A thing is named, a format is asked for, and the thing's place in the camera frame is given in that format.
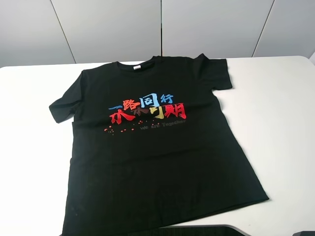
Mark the black printed t-shirt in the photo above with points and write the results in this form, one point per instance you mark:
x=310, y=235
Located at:
x=151, y=147

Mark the black robot base front edge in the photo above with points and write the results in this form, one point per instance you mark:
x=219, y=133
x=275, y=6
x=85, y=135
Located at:
x=199, y=231

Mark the dark object bottom right corner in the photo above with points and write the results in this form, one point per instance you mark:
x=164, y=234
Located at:
x=304, y=233

